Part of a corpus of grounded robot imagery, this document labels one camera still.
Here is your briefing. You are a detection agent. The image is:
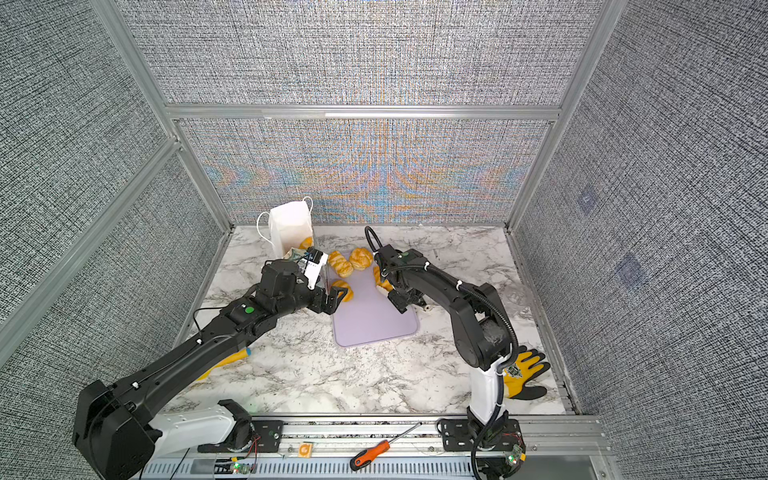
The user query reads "floral paper gift bag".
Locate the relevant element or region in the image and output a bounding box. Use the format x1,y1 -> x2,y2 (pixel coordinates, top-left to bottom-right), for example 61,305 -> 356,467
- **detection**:
256,196 -> 314,259

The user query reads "ring donut bread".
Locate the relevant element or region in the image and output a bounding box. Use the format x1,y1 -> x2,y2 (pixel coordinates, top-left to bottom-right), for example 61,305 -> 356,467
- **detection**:
299,237 -> 314,250

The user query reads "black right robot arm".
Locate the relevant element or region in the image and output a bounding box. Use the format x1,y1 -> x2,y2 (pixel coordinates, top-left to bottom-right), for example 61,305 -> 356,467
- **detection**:
364,226 -> 519,448

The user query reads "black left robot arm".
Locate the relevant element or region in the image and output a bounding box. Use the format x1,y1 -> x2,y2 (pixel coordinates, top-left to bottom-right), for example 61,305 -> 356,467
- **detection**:
73,259 -> 348,479

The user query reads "twisted braid bread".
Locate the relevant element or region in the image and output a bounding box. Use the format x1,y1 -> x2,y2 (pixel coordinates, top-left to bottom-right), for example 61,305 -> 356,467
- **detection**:
328,251 -> 354,278

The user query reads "lilac plastic tray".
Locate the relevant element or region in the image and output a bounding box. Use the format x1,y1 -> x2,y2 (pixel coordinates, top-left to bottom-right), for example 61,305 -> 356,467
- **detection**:
327,250 -> 419,347

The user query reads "round scored bun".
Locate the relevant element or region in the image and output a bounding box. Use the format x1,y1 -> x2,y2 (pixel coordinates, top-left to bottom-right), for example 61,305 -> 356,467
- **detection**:
349,247 -> 374,271

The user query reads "yellow plastic scoop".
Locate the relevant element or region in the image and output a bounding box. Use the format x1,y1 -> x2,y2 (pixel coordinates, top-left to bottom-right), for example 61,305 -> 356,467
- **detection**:
197,348 -> 251,381

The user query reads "yellow black work glove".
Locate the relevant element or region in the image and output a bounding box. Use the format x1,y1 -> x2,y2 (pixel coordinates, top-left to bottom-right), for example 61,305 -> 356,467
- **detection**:
503,346 -> 551,401

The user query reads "small orange tag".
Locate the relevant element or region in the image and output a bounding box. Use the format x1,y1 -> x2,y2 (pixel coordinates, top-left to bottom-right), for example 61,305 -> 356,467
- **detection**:
298,442 -> 314,459

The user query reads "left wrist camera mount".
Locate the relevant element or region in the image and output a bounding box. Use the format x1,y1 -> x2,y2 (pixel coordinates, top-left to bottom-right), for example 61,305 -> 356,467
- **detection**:
292,246 -> 328,290

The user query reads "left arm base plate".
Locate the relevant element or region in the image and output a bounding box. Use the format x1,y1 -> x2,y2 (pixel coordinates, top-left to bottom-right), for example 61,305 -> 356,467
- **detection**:
197,419 -> 284,455

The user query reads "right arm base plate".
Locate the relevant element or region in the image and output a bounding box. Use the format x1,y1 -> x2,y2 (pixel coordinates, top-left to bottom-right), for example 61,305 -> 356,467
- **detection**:
440,416 -> 529,454

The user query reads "orange handled screwdriver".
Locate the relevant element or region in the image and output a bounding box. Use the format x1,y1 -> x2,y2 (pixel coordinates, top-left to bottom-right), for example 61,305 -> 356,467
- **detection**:
349,422 -> 422,471

